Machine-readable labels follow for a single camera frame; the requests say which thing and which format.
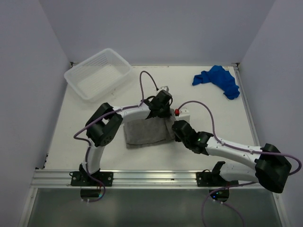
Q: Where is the blue towel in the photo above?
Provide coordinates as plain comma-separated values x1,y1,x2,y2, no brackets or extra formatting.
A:
192,65,240,100

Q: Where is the aluminium mounting rail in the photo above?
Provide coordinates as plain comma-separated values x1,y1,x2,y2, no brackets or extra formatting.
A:
30,169,281,190

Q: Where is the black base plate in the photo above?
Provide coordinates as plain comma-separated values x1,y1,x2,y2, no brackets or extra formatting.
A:
69,171,114,187
196,170,239,187

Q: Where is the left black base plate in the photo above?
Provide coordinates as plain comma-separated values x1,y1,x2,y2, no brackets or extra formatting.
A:
69,171,114,187

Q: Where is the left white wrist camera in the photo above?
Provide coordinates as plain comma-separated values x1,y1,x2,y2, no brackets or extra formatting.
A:
160,86,169,92

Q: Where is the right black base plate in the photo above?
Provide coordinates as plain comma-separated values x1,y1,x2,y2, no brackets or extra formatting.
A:
196,170,239,187

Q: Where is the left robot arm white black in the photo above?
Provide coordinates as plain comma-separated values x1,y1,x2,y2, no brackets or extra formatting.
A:
74,90,173,186

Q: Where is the white plastic basket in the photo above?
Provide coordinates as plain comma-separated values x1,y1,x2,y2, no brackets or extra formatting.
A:
64,48,132,102

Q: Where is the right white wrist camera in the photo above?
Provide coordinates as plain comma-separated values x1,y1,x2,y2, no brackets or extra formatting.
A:
174,107,190,123

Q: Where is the grey towel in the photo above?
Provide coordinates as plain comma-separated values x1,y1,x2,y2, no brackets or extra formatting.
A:
124,116,176,149

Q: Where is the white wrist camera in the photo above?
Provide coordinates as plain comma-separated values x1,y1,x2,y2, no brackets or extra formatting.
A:
174,107,190,123
160,86,169,92

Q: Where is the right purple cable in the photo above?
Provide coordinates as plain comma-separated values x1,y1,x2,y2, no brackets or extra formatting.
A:
177,100,303,227

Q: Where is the purple cable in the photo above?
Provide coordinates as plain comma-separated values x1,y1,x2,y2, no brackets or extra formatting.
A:
73,70,159,187
177,100,303,227

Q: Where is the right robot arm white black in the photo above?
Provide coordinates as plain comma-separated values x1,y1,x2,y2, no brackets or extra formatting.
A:
172,120,292,193

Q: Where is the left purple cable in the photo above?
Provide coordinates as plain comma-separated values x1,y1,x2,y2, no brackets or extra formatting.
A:
73,70,159,187

